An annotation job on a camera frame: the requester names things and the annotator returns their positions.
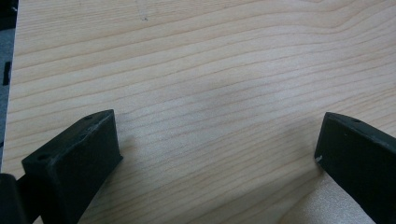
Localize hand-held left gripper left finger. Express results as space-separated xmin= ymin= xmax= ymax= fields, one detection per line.
xmin=21 ymin=108 xmax=124 ymax=224

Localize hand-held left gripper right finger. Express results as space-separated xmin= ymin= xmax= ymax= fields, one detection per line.
xmin=314 ymin=111 xmax=396 ymax=224

